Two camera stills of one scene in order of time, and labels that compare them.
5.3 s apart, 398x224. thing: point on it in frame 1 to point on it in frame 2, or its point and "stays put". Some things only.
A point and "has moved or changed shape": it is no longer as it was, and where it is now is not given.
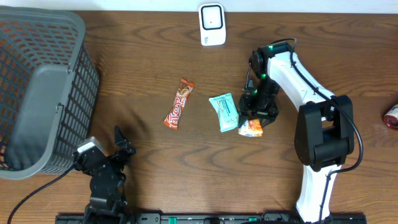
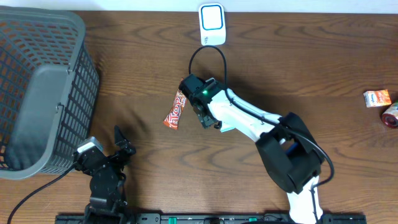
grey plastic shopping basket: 49,87 stays put
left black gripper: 126,147 stays put
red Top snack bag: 185,90 stays put
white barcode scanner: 212,24 stays put
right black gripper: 244,104 to 205,122
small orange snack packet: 251,128 has moved or changed shape
